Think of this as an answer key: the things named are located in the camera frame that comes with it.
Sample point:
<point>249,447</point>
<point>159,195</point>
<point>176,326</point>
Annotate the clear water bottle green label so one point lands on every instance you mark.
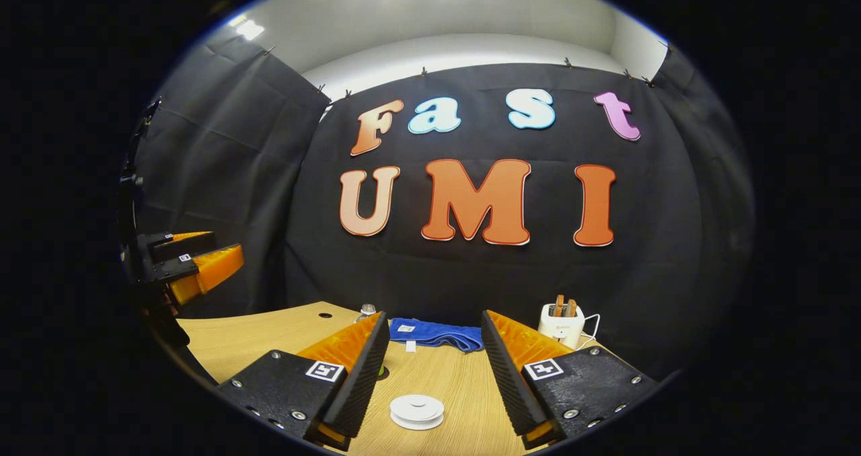
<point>368,310</point>

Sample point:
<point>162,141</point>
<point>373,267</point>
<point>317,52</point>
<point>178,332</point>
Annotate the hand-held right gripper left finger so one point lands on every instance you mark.
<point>363,382</point>

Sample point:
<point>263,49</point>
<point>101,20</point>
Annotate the white teacup lid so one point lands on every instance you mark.
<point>417,405</point>

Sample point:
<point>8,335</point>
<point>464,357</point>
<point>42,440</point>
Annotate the white toaster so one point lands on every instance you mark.
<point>562,329</point>

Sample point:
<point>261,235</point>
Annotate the black backdrop cloth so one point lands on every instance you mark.
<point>471,281</point>

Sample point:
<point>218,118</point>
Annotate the brown toast slice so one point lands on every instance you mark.
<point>572,308</point>
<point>558,305</point>

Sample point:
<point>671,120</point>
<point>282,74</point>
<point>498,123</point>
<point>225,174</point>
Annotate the white ceiling light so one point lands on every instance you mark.
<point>250,30</point>

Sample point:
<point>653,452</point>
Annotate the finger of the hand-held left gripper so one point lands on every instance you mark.
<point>185,245</point>
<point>215,268</point>

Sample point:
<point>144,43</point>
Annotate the blue towel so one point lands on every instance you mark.
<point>437,335</point>

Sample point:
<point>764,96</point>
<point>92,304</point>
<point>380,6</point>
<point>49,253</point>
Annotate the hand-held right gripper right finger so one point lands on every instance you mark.
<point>511,382</point>

